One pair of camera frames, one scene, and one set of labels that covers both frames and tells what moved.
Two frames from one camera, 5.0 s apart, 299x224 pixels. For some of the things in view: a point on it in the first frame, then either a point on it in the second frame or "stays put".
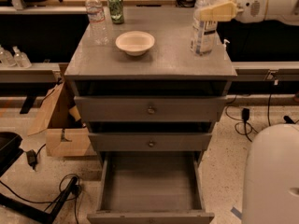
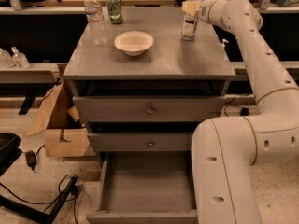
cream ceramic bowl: (135, 43) stays put
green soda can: (116, 8) stays put
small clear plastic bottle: (204, 33) to (190, 21)
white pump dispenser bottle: (224, 49) stays put
